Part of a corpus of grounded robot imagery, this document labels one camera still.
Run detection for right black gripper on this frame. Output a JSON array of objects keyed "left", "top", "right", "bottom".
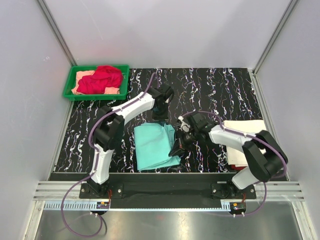
[{"left": 169, "top": 128, "right": 200, "bottom": 158}]

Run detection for folded white t-shirt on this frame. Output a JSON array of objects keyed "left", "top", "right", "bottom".
[{"left": 224, "top": 120, "right": 267, "bottom": 165}]

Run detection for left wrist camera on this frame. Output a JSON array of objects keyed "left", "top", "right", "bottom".
[{"left": 158, "top": 83, "right": 175, "bottom": 104}]

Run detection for peach t-shirt in bin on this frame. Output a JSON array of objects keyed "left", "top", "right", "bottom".
[{"left": 71, "top": 70, "right": 120, "bottom": 96}]

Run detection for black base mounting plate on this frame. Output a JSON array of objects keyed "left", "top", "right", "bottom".
[{"left": 79, "top": 173, "right": 257, "bottom": 200}]

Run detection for aluminium frame rail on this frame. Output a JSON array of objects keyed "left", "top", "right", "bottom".
[{"left": 34, "top": 181, "right": 304, "bottom": 202}]

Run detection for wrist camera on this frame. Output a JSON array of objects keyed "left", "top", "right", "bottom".
[
  {"left": 158, "top": 83, "right": 175, "bottom": 104},
  {"left": 178, "top": 112, "right": 215, "bottom": 133}
]

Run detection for teal t-shirt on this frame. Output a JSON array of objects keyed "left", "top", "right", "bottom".
[{"left": 134, "top": 122, "right": 181, "bottom": 171}]

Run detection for red t-shirt in bin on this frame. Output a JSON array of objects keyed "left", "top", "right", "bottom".
[{"left": 76, "top": 65, "right": 124, "bottom": 95}]

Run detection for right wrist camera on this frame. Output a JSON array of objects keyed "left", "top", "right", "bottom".
[{"left": 178, "top": 112, "right": 215, "bottom": 133}]

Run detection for folded red t-shirt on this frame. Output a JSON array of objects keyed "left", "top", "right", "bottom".
[{"left": 230, "top": 164, "right": 247, "bottom": 172}]

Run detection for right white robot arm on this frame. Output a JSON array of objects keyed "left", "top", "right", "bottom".
[{"left": 168, "top": 123, "right": 288, "bottom": 199}]

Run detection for green plastic bin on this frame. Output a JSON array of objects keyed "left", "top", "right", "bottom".
[{"left": 63, "top": 64, "right": 130, "bottom": 101}]

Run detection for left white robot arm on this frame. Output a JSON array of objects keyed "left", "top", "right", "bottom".
[{"left": 86, "top": 88, "right": 174, "bottom": 198}]

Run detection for black marble pattern mat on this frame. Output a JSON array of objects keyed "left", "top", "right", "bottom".
[{"left": 49, "top": 68, "right": 262, "bottom": 181}]

